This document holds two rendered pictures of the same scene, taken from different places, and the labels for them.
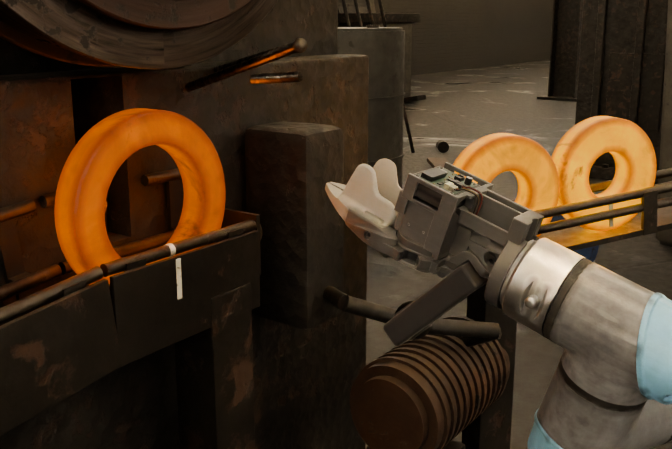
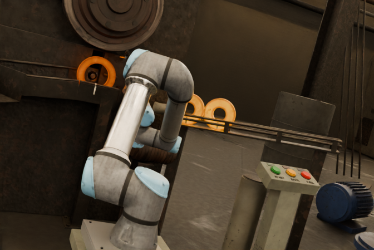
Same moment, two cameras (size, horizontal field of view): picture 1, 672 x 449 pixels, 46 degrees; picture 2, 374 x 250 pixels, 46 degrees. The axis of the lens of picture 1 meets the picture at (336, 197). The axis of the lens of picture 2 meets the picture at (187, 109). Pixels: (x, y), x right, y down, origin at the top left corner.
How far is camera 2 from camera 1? 154 cm
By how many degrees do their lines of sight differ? 30
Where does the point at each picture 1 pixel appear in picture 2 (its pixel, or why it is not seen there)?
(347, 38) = (300, 101)
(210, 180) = (111, 76)
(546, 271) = not seen: hidden behind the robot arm
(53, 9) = (83, 33)
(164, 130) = (102, 62)
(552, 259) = not seen: hidden behind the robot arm
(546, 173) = (200, 107)
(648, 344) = not seen: hidden behind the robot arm
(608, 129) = (220, 101)
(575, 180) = (207, 112)
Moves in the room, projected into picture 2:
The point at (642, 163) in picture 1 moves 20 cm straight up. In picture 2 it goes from (230, 114) to (241, 73)
